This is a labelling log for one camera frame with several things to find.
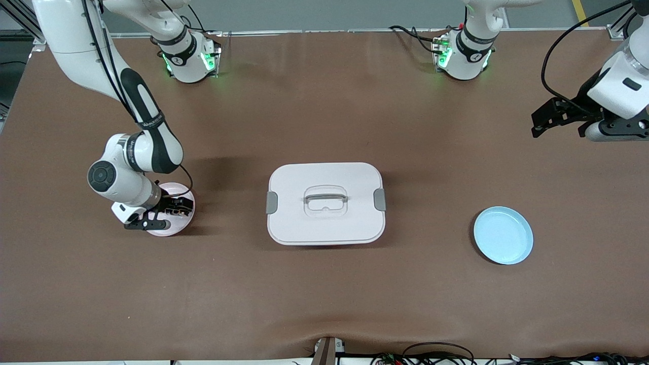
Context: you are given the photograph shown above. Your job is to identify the white lidded box grey latches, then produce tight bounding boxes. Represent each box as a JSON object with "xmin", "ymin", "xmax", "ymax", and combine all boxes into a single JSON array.
[{"xmin": 266, "ymin": 162, "xmax": 387, "ymax": 246}]

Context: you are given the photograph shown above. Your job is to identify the pink round plate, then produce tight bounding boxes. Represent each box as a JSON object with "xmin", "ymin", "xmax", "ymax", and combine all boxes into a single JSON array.
[{"xmin": 145, "ymin": 182, "xmax": 196, "ymax": 237}]

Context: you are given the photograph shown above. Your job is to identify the light blue round plate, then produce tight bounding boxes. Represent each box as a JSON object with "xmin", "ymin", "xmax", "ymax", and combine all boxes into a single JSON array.
[{"xmin": 473, "ymin": 206, "xmax": 534, "ymax": 265}]

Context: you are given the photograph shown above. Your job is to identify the brown table cover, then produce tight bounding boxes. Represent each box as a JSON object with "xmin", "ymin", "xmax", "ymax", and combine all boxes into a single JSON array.
[{"xmin": 0, "ymin": 30, "xmax": 649, "ymax": 363}]

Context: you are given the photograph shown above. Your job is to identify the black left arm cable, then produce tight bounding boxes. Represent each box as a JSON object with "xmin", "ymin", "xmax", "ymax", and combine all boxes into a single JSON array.
[{"xmin": 541, "ymin": 0, "xmax": 634, "ymax": 110}]

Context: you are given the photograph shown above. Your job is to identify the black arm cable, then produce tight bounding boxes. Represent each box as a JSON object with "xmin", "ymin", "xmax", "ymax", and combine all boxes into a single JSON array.
[
  {"xmin": 541, "ymin": 0, "xmax": 634, "ymax": 110},
  {"xmin": 81, "ymin": 0, "xmax": 194, "ymax": 199}
]

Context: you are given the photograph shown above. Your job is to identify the aluminium frame profile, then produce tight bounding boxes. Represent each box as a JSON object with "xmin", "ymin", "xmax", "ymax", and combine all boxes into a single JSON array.
[
  {"xmin": 8, "ymin": 0, "xmax": 49, "ymax": 52},
  {"xmin": 606, "ymin": 0, "xmax": 649, "ymax": 41}
]

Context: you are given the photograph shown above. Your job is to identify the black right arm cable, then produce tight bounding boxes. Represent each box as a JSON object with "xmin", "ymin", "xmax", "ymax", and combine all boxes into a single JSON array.
[{"xmin": 81, "ymin": 0, "xmax": 194, "ymax": 199}]

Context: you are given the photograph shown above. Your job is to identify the black left base cable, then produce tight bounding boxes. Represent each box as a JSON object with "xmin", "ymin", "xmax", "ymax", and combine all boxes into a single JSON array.
[{"xmin": 389, "ymin": 25, "xmax": 448, "ymax": 54}]

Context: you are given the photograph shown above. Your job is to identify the black base cable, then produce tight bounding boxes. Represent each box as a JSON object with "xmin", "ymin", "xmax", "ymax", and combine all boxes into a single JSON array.
[
  {"xmin": 180, "ymin": 5, "xmax": 222, "ymax": 35},
  {"xmin": 389, "ymin": 25, "xmax": 448, "ymax": 54}
]

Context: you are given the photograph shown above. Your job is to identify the black right base cable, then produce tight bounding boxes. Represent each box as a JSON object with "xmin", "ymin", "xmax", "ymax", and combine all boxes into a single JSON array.
[{"xmin": 180, "ymin": 5, "xmax": 222, "ymax": 35}]

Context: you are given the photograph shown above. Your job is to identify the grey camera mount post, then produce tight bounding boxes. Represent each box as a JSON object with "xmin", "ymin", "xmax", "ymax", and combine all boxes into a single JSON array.
[{"xmin": 311, "ymin": 336, "xmax": 346, "ymax": 365}]

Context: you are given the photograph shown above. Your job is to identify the black cable bundle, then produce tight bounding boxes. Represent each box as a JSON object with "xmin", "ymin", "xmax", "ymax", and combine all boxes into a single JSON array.
[{"xmin": 507, "ymin": 352, "xmax": 649, "ymax": 365}]

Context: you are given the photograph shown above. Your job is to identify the black looped cable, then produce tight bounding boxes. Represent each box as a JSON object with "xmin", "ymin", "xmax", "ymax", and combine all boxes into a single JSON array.
[{"xmin": 370, "ymin": 342, "xmax": 477, "ymax": 365}]

